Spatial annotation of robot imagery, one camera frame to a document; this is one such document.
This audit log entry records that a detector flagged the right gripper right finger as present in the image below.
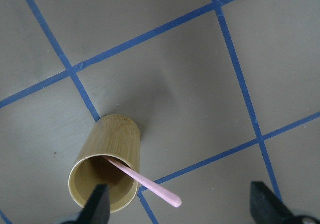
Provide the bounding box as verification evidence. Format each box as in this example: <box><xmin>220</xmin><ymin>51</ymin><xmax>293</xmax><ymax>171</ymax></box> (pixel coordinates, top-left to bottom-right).
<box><xmin>250</xmin><ymin>181</ymin><xmax>298</xmax><ymax>224</ymax></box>

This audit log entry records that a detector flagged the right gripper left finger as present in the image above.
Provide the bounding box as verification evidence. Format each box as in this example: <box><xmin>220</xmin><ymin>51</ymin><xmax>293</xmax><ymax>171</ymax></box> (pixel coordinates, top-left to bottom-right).
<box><xmin>76</xmin><ymin>184</ymin><xmax>111</xmax><ymax>224</ymax></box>

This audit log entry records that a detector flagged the pink chopstick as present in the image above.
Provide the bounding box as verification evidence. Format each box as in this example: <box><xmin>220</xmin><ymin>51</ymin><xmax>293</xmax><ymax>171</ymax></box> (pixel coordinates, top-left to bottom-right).
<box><xmin>105</xmin><ymin>157</ymin><xmax>182</xmax><ymax>208</ymax></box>

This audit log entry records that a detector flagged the bamboo wooden cup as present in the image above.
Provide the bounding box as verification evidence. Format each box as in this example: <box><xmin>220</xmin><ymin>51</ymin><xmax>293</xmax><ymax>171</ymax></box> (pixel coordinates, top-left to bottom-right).
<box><xmin>68</xmin><ymin>114</ymin><xmax>141</xmax><ymax>213</ymax></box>

